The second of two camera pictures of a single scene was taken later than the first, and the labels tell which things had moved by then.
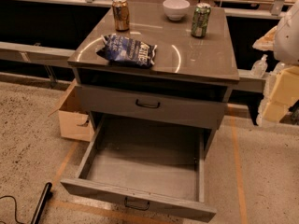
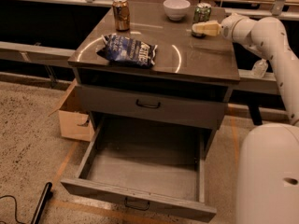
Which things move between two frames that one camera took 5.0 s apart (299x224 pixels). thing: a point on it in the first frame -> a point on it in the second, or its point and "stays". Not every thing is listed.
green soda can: (201, 21) stays
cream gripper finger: (285, 94) -> (235, 27)
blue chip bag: (126, 50) stays
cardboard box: (74, 124) stays
